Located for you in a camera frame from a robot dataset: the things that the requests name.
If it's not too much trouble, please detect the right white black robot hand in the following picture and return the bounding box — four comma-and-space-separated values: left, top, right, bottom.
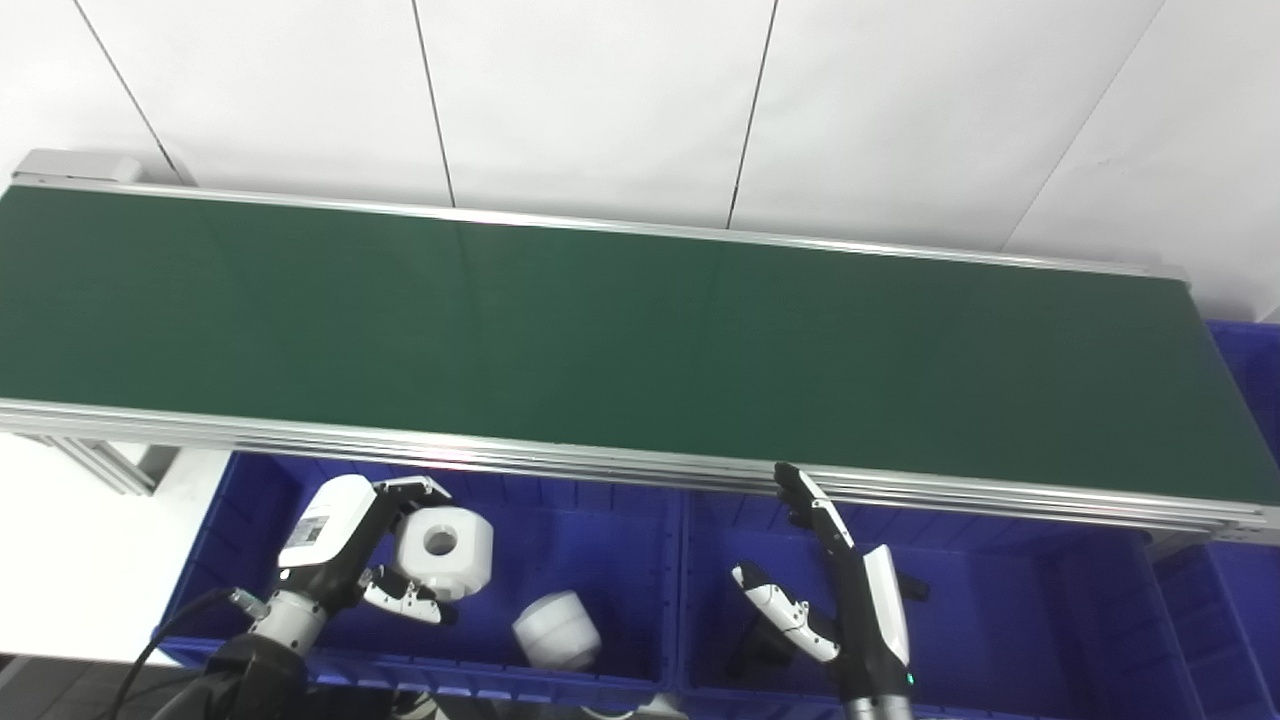
730, 461, 915, 702

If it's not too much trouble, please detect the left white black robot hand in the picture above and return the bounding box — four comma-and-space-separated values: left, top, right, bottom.
274, 475, 461, 627

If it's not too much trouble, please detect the white round part with hole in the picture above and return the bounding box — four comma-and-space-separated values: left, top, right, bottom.
394, 506, 496, 604

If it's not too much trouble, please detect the blue plastic bin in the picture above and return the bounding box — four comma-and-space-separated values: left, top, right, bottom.
1150, 320, 1280, 720
153, 450, 687, 713
676, 490, 1206, 720

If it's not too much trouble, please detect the aluminum conveyor support leg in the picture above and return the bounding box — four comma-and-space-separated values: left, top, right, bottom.
28, 434, 183, 499

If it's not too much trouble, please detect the green conveyor belt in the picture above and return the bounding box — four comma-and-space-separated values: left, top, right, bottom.
0, 178, 1280, 546

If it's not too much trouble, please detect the grey conveyor motor box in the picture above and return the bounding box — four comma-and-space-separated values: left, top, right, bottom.
9, 149, 187, 189

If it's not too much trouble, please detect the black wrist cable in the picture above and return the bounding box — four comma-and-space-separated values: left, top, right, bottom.
105, 587, 247, 720

